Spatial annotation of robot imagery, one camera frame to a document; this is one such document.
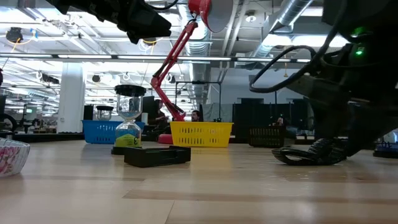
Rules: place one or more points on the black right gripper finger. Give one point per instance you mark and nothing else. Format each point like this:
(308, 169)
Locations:
(326, 121)
(363, 137)

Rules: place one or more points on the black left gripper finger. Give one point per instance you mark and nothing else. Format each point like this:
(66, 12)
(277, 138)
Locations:
(149, 26)

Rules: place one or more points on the black band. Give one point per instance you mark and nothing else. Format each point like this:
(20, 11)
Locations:
(298, 158)

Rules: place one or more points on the black rectangular case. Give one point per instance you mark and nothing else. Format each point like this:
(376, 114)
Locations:
(157, 157)

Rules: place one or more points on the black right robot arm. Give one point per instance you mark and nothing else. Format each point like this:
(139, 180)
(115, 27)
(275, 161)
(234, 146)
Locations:
(373, 18)

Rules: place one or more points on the red desk lamp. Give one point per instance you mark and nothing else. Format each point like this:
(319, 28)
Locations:
(200, 7)

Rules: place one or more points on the black plastic basket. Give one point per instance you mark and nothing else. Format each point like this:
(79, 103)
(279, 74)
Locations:
(267, 137)

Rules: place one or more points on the black partition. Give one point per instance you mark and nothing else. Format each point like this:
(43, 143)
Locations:
(248, 112)

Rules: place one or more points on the person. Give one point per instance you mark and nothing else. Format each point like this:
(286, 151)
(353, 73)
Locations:
(160, 114)
(195, 115)

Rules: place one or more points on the white pillar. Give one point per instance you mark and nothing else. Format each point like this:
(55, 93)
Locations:
(71, 99)

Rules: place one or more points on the blue plastic basket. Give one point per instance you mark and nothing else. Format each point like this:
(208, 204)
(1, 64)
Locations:
(99, 132)

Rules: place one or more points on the yellow plastic basket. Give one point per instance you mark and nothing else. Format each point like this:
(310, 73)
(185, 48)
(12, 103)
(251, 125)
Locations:
(202, 133)

